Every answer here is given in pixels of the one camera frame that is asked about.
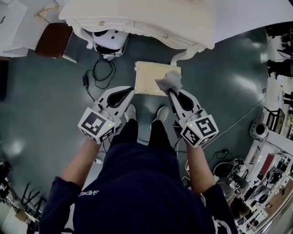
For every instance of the person's right grey shoe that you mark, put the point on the person's right grey shoe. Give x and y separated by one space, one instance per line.
161 113

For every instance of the grey cloth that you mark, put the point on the grey cloth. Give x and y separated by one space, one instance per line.
170 81

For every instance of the white and black robot device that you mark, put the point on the white and black robot device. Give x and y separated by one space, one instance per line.
108 40

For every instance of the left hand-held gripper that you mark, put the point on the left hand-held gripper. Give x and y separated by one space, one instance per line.
107 114

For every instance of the person's grey shoe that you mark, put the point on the person's grey shoe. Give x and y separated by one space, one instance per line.
130 112
161 113

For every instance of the white round device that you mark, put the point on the white round device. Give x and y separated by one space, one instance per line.
259 129

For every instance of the black wooden chair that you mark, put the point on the black wooden chair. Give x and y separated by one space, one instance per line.
274 120

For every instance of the person's left forearm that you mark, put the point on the person's left forearm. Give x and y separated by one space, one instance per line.
80 162

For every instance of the person's navy shirt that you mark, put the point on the person's navy shirt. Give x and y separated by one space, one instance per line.
137 194

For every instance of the person's left grey shoe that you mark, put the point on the person's left grey shoe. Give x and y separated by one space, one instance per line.
130 112

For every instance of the brown seat chair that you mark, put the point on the brown seat chair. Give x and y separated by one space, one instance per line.
53 40

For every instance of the person's right forearm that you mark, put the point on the person's right forearm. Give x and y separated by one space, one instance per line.
200 166

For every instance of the white cluttered shelf unit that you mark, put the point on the white cluttered shelf unit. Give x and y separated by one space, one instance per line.
270 173

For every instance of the person's black trousers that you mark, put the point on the person's black trousers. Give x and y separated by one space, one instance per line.
158 134

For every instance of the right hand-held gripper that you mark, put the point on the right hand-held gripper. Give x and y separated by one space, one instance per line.
199 130

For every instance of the black metal frame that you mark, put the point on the black metal frame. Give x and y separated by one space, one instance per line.
32 201

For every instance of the white ornate dressing table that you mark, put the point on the white ornate dressing table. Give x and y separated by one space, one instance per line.
142 16

